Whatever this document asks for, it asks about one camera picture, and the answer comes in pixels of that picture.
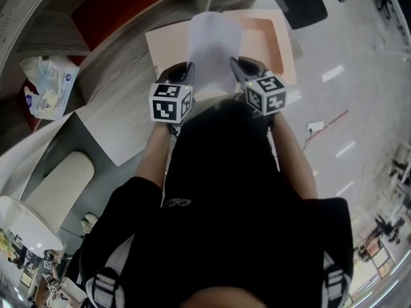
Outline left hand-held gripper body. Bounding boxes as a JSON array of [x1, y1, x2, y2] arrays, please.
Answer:
[[150, 81, 193, 138]]

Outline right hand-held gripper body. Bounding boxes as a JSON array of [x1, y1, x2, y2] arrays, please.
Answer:
[[244, 74, 288, 117]]

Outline pink folder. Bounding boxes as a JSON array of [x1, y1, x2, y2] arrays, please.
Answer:
[[144, 10, 298, 104]]

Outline white A4 paper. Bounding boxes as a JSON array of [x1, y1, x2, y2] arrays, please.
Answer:
[[187, 11, 242, 98]]

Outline person's right forearm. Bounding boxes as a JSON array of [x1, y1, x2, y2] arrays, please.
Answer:
[[271, 110, 319, 201]]

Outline person's left forearm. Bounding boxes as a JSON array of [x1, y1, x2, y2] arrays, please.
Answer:
[[134, 120, 180, 208]]

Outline grey wooden shelf desk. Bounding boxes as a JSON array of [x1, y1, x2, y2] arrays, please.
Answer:
[[0, 0, 304, 168]]

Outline black office chair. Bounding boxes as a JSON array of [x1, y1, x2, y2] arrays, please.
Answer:
[[268, 0, 346, 30]]

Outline person's black t-shirt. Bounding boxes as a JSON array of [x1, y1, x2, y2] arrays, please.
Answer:
[[78, 93, 354, 308]]

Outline plastic bag of tissues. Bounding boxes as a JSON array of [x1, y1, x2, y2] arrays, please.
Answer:
[[19, 55, 80, 121]]

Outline black chair base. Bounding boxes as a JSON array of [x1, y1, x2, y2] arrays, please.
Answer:
[[369, 0, 394, 19]]

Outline person's face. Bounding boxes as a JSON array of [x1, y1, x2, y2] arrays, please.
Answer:
[[184, 284, 270, 308]]

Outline yellow flowers in vase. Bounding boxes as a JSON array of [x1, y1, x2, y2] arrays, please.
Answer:
[[0, 231, 15, 259]]

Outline black power cable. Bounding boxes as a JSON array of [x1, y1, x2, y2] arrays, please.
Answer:
[[301, 130, 314, 152]]

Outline white round table ribbed pedestal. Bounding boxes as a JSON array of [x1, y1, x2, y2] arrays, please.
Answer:
[[0, 151, 96, 253]]

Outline white striped shoulder strap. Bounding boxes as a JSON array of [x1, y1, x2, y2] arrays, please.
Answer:
[[85, 266, 126, 308], [322, 252, 353, 308]]

